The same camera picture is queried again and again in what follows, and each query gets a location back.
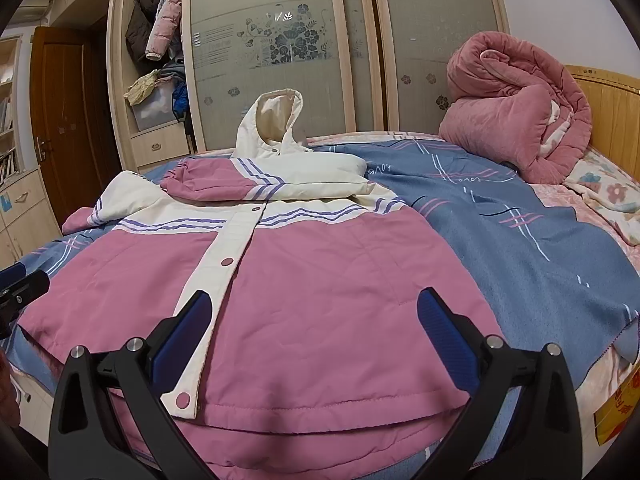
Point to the blue plaid blanket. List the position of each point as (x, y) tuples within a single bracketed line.
[(500, 240)]

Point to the grey folded clothes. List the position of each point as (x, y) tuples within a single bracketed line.
[(171, 71)]

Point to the frosted door with small flowers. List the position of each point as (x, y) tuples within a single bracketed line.
[(435, 20)]

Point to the floral cream sheet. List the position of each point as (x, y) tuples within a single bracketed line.
[(605, 185)]

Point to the beige crumpled cloth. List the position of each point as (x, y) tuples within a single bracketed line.
[(141, 89)]

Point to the wardrobe drawer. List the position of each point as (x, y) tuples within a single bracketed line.
[(162, 147)]

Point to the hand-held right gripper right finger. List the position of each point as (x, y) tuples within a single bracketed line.
[(445, 340)]

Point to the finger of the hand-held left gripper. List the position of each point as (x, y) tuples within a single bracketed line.
[(25, 290)]

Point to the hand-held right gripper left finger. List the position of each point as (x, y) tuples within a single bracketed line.
[(185, 330)]

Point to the light wood wardrobe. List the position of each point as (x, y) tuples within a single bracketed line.
[(360, 35)]

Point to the dark hanging jacket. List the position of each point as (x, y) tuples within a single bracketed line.
[(137, 30)]

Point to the translucent storage box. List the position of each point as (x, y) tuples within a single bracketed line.
[(155, 110)]

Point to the pink and cream hooded jacket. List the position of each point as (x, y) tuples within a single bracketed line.
[(310, 285)]

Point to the light wood bookshelf cabinet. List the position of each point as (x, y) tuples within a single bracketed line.
[(25, 200)]

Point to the frosted door with large flowers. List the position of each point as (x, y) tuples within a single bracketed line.
[(270, 90)]

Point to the blue crumpled cloth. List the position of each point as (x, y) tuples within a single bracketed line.
[(179, 102)]

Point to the white air conditioner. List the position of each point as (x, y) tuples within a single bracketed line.
[(34, 12)]

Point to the rolled pink quilt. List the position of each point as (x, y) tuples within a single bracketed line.
[(510, 110)]

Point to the brown wooden door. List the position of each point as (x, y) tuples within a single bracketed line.
[(75, 135)]

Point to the yellow and red bag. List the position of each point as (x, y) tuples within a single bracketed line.
[(617, 410)]

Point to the wooden bed headboard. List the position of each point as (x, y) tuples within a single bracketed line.
[(615, 105)]

